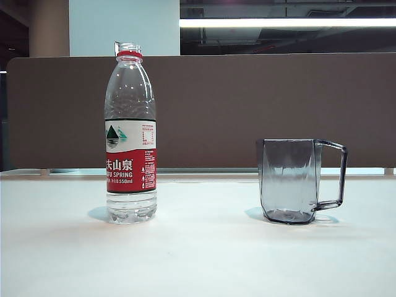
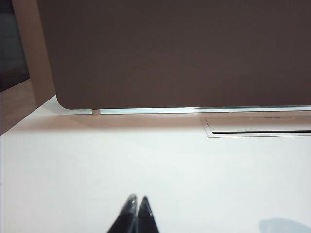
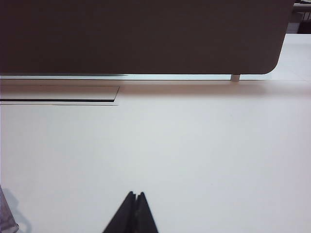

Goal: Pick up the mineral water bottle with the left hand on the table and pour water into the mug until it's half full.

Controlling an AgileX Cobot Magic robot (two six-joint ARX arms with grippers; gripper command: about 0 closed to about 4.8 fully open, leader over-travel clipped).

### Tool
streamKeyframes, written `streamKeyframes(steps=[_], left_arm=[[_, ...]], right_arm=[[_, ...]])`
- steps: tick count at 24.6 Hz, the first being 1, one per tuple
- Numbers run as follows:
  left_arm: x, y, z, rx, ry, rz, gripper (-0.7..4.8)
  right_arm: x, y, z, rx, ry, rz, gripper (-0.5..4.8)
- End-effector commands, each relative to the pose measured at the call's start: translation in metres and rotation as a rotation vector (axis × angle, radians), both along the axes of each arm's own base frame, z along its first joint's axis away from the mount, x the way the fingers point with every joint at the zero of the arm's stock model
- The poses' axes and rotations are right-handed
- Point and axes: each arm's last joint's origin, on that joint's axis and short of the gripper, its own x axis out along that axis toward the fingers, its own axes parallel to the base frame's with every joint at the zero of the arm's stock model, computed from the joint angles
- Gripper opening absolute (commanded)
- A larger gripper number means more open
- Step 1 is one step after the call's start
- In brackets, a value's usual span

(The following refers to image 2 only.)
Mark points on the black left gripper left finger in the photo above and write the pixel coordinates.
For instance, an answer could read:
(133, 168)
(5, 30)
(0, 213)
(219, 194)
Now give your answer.
(127, 216)

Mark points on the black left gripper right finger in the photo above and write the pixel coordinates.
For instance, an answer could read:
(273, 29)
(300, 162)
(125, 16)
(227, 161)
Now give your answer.
(145, 218)

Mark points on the brown desk partition panel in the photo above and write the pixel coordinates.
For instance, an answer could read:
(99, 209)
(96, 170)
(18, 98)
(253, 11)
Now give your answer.
(170, 48)

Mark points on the aluminium partition base rail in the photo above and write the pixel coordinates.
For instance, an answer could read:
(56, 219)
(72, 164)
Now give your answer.
(145, 111)

